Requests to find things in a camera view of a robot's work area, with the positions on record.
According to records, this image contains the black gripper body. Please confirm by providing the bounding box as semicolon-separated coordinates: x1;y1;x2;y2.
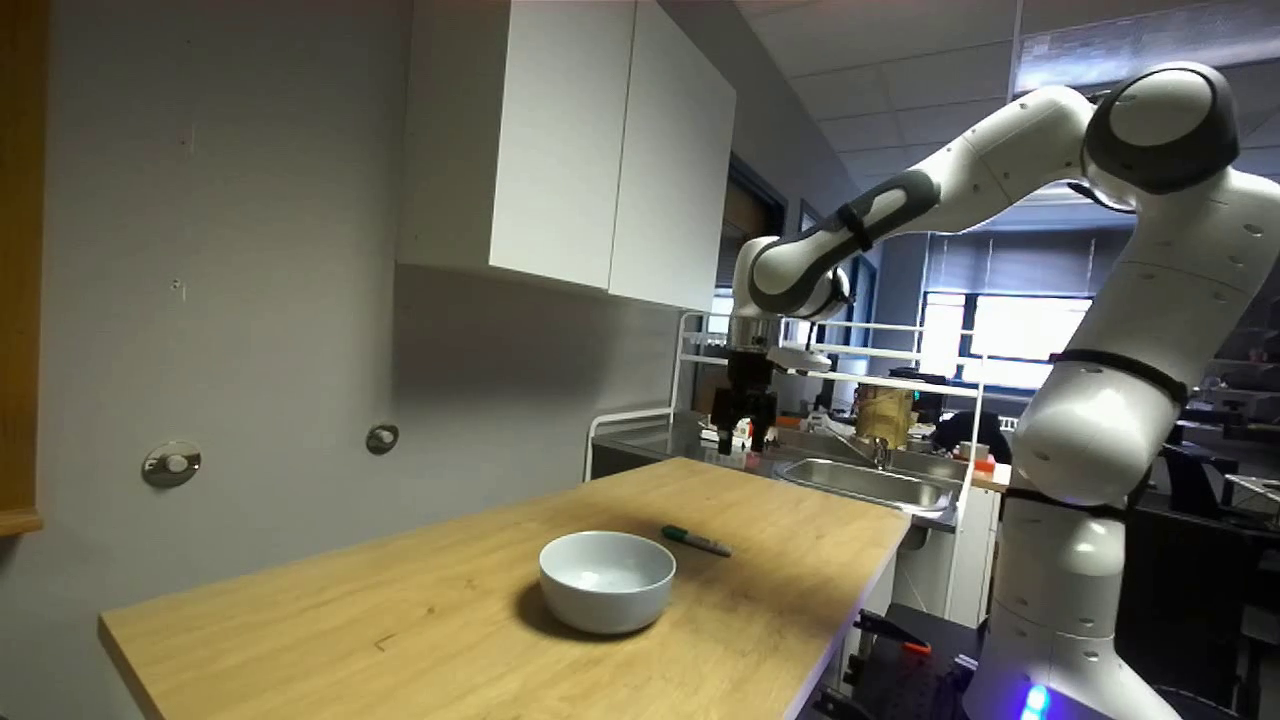
714;343;785;430

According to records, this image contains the grey Sharpie marker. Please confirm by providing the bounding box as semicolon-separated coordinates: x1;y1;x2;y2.
654;522;736;566

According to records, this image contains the grey bowl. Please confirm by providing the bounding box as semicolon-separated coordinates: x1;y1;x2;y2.
536;529;680;640

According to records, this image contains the metal sink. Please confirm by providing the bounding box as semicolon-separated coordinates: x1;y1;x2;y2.
764;452;961;522

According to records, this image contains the tan paper bag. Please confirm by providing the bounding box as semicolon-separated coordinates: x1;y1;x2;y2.
850;384;921;452

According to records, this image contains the red and black tool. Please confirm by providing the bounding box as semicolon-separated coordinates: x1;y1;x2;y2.
850;609;938;659

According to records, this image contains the bright window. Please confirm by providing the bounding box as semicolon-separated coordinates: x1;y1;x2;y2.
915;288;1101;398

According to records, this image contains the white wall cabinet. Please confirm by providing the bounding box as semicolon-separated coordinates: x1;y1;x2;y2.
394;0;741;317

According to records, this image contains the wooden frame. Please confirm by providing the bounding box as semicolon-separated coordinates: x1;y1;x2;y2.
0;0;52;541

